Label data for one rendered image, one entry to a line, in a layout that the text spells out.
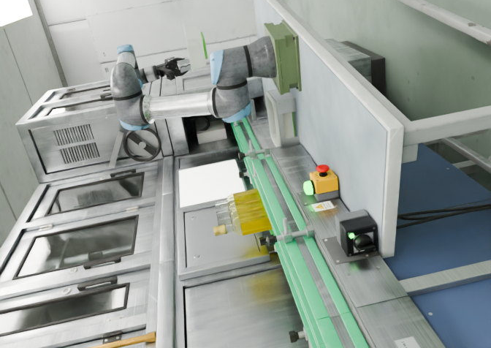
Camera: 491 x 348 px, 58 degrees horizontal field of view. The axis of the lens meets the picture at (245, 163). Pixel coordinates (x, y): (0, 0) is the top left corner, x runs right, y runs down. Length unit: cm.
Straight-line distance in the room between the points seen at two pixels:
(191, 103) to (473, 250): 105
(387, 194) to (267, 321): 62
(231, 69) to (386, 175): 77
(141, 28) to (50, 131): 276
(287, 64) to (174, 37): 375
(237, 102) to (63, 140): 136
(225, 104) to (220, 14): 366
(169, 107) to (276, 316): 85
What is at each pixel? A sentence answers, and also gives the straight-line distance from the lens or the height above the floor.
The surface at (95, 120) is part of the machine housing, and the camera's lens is 265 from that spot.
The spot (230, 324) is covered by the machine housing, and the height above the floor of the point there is 116.
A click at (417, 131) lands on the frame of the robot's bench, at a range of 105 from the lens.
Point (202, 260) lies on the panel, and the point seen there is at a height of 123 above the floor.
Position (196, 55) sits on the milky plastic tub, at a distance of 215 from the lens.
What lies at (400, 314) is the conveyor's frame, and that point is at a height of 80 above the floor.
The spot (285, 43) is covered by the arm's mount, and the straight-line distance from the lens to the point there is 157.
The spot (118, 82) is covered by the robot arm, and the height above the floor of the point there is 141.
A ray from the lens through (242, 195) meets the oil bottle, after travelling 174.
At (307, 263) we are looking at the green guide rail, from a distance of 119.
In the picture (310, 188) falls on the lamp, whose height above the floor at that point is 84.
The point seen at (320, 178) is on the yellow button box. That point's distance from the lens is 138.
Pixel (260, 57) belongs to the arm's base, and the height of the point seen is 88.
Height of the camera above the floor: 112
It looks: 4 degrees down
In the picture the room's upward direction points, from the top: 101 degrees counter-clockwise
